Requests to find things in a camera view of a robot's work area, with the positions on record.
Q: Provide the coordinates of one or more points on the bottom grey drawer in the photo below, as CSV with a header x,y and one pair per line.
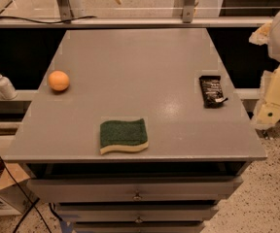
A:
x,y
144,227

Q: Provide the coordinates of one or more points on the white pump bottle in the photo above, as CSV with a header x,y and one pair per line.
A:
x,y
7,89

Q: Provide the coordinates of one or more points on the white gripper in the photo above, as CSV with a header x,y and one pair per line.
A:
x,y
267,112

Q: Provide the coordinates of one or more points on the top grey drawer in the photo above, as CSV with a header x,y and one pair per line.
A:
x,y
134,189

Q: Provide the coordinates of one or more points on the orange ball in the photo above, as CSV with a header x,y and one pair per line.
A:
x,y
58,81

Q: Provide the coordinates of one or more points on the grey drawer cabinet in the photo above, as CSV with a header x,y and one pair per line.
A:
x,y
127,75

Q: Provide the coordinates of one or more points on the metal bracket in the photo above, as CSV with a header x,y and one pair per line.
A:
x,y
64,9
188,11

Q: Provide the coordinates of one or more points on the black snack bar wrapper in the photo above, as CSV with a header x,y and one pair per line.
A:
x,y
212,92

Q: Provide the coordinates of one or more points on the cardboard box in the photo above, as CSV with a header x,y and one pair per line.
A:
x,y
12,201

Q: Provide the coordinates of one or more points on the left metal bracket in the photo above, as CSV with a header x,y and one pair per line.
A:
x,y
64,9

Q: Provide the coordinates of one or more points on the grey drawer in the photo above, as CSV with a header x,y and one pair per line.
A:
x,y
134,189
135,212
144,227

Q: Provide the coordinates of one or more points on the green and yellow sponge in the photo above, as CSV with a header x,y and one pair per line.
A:
x,y
125,136

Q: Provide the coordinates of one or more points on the middle grey drawer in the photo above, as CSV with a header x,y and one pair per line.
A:
x,y
135,212

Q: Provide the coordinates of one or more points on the right metal bracket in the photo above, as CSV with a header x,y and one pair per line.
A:
x,y
188,11

